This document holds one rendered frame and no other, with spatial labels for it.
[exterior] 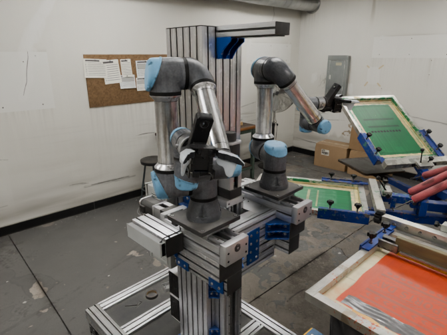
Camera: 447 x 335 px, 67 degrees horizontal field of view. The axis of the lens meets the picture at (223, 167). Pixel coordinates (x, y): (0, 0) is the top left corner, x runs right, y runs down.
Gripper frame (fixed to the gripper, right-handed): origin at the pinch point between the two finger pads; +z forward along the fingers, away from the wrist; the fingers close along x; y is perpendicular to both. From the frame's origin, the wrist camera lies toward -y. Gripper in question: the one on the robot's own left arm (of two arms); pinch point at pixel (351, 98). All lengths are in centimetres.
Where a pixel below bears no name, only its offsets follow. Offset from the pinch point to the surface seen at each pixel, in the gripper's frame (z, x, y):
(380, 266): -21, 66, 64
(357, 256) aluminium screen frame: -30, 59, 61
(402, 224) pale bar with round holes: 10, 48, 58
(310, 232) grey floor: 77, -103, 183
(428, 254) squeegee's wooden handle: -3, 74, 55
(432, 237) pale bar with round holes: 16, 61, 59
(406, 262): -7, 68, 64
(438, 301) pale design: -18, 93, 60
